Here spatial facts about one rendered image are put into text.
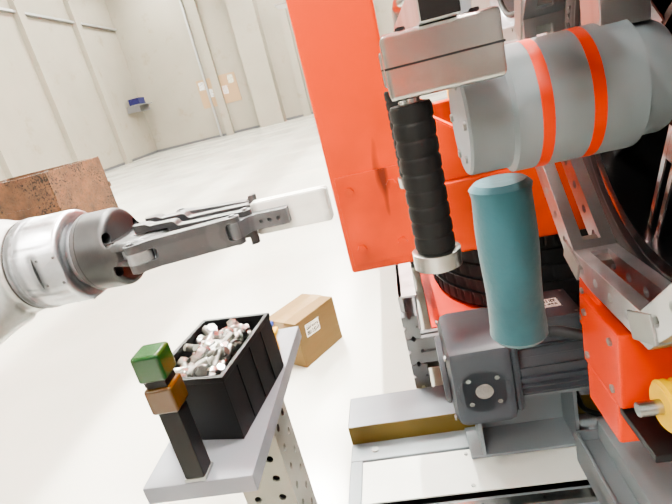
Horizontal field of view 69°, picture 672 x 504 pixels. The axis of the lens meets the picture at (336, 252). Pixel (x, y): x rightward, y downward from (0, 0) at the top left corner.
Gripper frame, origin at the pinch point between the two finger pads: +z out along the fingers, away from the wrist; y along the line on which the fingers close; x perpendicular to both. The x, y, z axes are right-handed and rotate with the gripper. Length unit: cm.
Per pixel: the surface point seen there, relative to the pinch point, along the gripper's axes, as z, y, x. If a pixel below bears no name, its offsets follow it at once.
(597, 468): 35, -31, -66
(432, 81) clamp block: 13.8, 2.4, 8.1
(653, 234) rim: 43, -25, -20
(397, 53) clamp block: 11.6, 2.4, 10.6
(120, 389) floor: -114, -114, -83
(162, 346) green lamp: -24.5, -11.6, -17.0
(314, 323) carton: -30, -115, -70
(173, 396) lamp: -24.3, -9.5, -23.4
